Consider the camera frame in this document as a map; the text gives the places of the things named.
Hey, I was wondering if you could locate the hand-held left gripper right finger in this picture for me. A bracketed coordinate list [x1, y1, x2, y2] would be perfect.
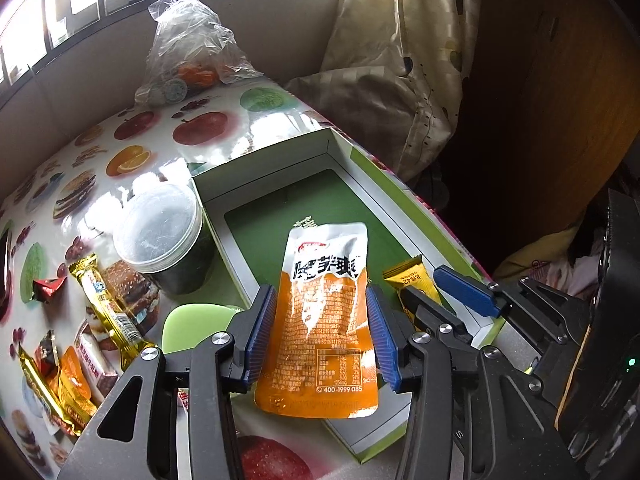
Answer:
[366, 286, 586, 480]

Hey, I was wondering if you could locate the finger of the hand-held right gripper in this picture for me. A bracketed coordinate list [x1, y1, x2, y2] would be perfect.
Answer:
[401, 292, 557, 402]
[433, 265, 592, 357]

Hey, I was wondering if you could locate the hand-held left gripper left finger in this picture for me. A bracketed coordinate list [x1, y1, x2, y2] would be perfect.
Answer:
[57, 285, 279, 480]

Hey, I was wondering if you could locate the small yellow snack packet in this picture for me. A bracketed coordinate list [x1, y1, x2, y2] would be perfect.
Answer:
[382, 256, 443, 321]

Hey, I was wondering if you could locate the orange and white drink pouch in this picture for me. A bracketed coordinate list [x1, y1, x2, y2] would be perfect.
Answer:
[254, 222, 381, 418]

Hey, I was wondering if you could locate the green cardboard box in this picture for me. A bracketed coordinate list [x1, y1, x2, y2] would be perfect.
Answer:
[191, 127, 507, 464]

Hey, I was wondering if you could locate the gold snack bar white label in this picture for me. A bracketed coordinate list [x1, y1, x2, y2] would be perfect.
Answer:
[67, 253, 157, 366]

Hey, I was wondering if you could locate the white maroon candy packet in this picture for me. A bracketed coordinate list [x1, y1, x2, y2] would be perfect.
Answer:
[74, 332, 120, 401]

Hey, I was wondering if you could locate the orange snack packet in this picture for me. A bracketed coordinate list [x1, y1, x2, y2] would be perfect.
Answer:
[55, 345, 98, 416]

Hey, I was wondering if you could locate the light green round container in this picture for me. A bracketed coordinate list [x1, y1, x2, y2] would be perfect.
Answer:
[161, 302, 251, 356]

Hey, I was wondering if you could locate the pink yellow cloth pile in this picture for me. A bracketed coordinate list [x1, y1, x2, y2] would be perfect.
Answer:
[492, 225, 608, 301]

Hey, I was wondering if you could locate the round jar with white lid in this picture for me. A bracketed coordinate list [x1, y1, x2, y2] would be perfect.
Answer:
[112, 183, 218, 296]

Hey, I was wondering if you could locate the food print tablecloth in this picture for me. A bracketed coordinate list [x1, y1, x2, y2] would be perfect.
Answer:
[0, 77, 566, 480]

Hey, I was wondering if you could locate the small dark snack packet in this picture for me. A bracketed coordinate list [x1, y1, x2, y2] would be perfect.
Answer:
[35, 330, 61, 376]

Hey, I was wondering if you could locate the brown wooden wardrobe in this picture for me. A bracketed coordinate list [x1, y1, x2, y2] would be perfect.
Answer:
[450, 0, 640, 261]

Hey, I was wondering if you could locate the red candy wrapper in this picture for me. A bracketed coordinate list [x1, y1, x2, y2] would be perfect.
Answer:
[31, 276, 68, 303]

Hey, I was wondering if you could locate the plain gold snack bar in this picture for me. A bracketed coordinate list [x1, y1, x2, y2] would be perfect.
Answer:
[19, 347, 88, 436]

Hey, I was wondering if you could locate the round green patterned packet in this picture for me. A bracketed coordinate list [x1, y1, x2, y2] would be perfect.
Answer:
[161, 79, 188, 106]

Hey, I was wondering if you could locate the cream patterned curtain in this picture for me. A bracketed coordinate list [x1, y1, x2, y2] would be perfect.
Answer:
[285, 0, 483, 183]

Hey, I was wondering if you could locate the clear plastic bag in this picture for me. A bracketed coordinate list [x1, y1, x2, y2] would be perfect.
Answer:
[134, 0, 265, 107]

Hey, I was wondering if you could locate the metal window railing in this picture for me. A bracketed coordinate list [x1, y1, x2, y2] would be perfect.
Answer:
[0, 0, 346, 86]

